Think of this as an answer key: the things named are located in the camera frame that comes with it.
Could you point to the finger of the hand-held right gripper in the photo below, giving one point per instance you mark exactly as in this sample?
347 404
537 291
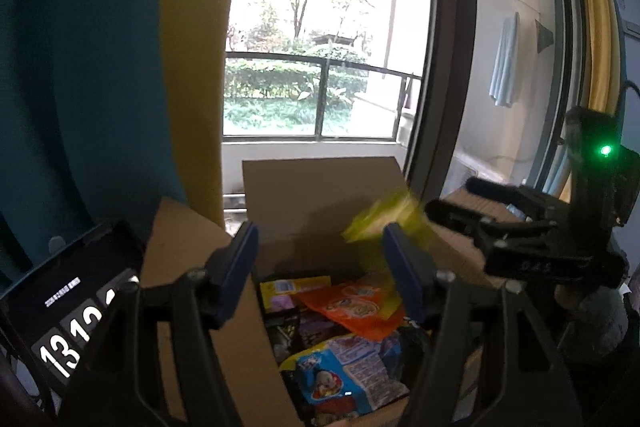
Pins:
500 192
460 219

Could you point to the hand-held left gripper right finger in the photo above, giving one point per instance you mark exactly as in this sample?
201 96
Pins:
407 272

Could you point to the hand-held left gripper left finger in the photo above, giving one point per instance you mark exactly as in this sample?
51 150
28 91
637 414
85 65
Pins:
235 277

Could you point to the yellow snack bag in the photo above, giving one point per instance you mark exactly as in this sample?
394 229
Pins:
385 212

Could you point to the cardboard box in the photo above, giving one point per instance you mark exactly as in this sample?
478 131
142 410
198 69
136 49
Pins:
310 197

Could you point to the person's right forearm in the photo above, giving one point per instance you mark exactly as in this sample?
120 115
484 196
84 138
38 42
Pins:
600 322

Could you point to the person's right hand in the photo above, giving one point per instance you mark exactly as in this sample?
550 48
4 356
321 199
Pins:
567 296

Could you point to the yellow purple snack box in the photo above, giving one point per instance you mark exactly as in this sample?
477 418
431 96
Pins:
285 292

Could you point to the orange snack packet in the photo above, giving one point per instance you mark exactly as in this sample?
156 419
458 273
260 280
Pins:
355 307

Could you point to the blue cartoon snack packet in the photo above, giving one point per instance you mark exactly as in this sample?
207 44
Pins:
340 372

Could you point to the hanging white towel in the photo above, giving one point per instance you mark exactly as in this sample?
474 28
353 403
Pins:
505 62

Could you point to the yellow curtain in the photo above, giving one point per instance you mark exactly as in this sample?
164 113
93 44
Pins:
200 57
600 32

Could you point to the black tablet with clock display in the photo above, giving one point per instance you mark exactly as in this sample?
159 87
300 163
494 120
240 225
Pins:
75 277

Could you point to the dark hanging cloth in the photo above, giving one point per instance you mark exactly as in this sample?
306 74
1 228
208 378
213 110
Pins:
544 34

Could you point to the white air conditioner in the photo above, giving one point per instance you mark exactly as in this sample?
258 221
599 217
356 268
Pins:
632 28

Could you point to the white round hook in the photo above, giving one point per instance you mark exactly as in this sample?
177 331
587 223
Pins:
56 244

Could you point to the black balcony railing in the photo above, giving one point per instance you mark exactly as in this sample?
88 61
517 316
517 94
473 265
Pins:
325 82

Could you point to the person's dark clothing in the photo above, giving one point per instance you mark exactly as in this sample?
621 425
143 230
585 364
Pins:
610 392

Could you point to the teal curtain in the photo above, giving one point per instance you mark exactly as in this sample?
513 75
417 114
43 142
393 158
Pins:
100 57

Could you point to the dark sliding door frame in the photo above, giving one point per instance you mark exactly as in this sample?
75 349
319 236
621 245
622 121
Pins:
445 32
565 57

